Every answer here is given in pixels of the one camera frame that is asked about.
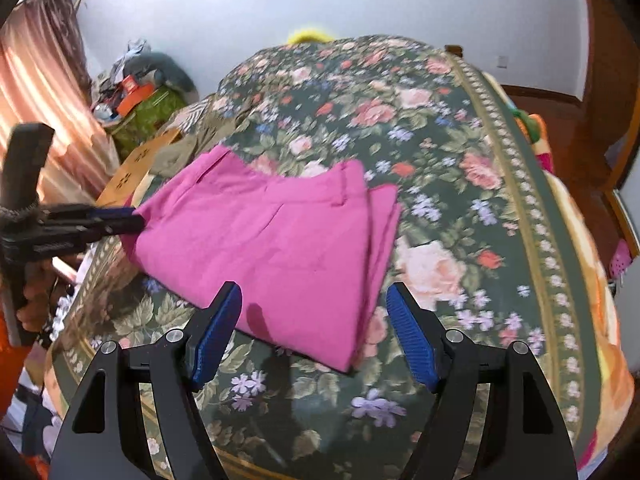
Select pile of clothes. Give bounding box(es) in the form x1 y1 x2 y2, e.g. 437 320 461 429
107 39 151 78

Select orange pink curtain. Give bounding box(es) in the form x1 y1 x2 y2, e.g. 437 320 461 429
0 0 121 206

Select colourful fleece blanket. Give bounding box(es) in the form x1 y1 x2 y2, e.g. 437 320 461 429
482 72 632 467

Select green storage box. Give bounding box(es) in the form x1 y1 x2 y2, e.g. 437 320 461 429
107 85 188 158

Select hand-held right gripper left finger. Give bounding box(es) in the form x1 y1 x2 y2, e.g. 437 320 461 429
50 281 243 480

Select striped cloth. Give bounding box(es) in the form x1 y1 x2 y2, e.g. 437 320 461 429
167 97 221 133

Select floral bedspread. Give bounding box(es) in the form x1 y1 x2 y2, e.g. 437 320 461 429
47 35 621 480

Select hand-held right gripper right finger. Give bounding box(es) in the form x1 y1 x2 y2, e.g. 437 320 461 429
386 281 581 480

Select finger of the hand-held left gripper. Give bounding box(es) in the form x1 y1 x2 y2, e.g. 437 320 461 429
44 203 138 224
36 214 147 257

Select yellow foam tube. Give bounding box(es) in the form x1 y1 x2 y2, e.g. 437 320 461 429
286 22 341 45

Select wooden lap desk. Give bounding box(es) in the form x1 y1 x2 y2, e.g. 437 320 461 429
95 127 183 208

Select pink slipper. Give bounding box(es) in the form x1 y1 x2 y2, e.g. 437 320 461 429
607 239 634 279

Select grey plush toy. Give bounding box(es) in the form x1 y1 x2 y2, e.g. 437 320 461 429
125 51 197 93

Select olive green pants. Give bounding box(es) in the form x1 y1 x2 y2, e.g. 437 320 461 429
150 110 251 178

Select dark brown curtain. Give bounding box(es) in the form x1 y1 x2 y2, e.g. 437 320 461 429
37 0 93 91

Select person's left hand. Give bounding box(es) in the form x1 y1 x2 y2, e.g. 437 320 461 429
15 255 82 334

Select orange box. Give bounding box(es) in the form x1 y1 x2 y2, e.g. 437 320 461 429
116 75 153 116

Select pink pants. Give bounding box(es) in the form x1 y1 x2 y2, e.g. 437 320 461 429
122 146 402 373

